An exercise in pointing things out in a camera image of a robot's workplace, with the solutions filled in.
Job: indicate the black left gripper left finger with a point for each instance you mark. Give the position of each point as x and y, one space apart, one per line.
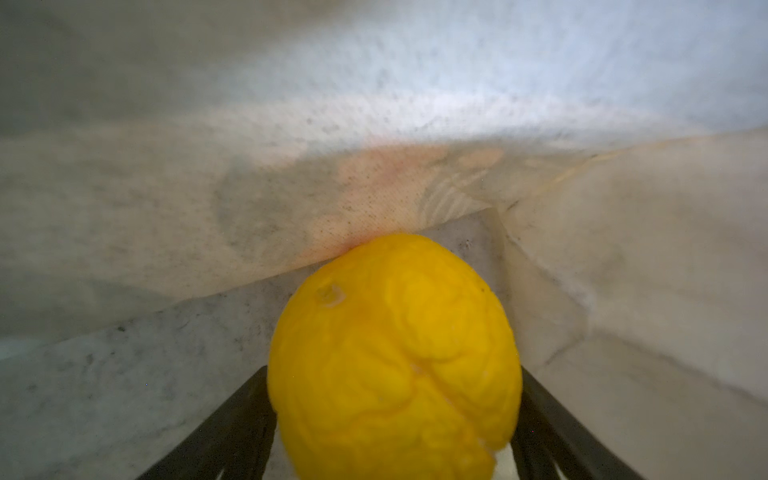
234 442

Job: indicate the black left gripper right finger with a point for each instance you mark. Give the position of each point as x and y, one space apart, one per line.
550 443

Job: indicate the orange yellow orange fruit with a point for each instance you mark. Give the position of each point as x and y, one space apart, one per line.
396 360

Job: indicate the beige canvas grocery bag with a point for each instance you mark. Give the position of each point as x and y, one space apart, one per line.
171 170

